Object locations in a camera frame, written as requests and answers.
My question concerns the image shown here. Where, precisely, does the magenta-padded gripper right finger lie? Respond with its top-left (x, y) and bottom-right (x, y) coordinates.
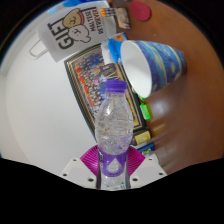
top-left (125, 146), bottom-right (168, 189)

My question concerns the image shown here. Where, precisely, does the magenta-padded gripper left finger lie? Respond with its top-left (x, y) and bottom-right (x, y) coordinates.
top-left (60, 144), bottom-right (101, 190)

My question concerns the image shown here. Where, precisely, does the clear purple-capped water bottle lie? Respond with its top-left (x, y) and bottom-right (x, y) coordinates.
top-left (94, 79), bottom-right (135, 190)

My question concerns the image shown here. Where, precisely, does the framed group photo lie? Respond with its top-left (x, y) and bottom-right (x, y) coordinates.
top-left (63, 43), bottom-right (148, 139)

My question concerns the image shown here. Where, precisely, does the blue starry paper cup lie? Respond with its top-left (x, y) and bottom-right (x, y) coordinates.
top-left (119, 39), bottom-right (188, 99)

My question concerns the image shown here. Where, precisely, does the blue tissue pack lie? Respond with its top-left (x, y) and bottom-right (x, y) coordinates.
top-left (102, 32), bottom-right (129, 64)

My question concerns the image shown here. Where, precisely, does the white printed paper gift bag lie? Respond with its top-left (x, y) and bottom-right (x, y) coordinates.
top-left (28, 5), bottom-right (111, 64)

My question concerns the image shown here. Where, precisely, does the flat round red coaster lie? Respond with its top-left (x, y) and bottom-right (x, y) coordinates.
top-left (129, 0), bottom-right (153, 22)

